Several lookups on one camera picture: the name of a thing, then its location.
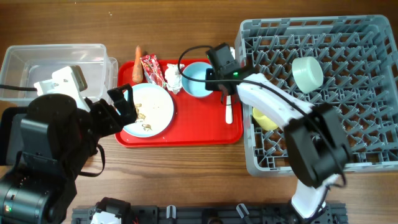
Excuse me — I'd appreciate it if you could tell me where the orange carrot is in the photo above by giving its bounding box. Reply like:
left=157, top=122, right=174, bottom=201
left=132, top=45, right=144, bottom=83

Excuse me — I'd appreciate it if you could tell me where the black waste bin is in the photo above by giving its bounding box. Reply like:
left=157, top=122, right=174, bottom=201
left=1, top=107, right=27, bottom=166

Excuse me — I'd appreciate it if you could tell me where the grey dishwasher rack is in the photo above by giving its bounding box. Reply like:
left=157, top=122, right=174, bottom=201
left=234, top=15, right=397, bottom=172

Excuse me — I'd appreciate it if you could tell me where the red snack wrapper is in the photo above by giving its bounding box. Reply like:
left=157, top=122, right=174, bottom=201
left=140, top=54, right=166, bottom=88

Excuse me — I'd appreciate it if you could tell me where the red plastic tray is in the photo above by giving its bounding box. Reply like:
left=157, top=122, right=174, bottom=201
left=115, top=61, right=243, bottom=147

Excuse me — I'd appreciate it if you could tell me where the white plastic spoon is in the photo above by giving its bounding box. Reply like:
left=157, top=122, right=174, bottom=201
left=225, top=95, right=233, bottom=124

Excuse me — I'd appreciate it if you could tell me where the white tissue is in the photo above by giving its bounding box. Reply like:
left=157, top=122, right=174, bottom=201
left=164, top=63, right=182, bottom=95

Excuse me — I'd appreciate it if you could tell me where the peanut shells pile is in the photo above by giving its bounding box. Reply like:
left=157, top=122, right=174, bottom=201
left=134, top=103, right=154, bottom=131

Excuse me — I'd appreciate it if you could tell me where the light blue bowl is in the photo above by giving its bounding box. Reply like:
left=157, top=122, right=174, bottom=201
left=182, top=62, right=213, bottom=98

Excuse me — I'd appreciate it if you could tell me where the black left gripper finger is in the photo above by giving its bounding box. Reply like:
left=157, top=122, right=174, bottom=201
left=119, top=104, right=137, bottom=126
left=107, top=84, right=134, bottom=108

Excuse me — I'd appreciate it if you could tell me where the clear plastic storage bin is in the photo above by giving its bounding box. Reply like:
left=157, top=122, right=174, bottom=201
left=1, top=44, right=118, bottom=103

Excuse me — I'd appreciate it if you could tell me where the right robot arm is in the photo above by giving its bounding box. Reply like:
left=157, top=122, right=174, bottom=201
left=206, top=43, right=353, bottom=223

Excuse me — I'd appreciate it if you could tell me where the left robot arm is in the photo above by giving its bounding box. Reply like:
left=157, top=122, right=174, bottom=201
left=1, top=84, right=137, bottom=223

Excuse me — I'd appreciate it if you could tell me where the yellow cup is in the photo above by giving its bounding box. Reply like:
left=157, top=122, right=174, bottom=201
left=252, top=108, right=278, bottom=131

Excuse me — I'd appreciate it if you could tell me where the light green bowl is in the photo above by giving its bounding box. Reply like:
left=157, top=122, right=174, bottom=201
left=292, top=57, right=323, bottom=93

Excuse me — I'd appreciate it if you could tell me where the light blue plate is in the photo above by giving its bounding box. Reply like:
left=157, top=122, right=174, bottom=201
left=123, top=83, right=174, bottom=138

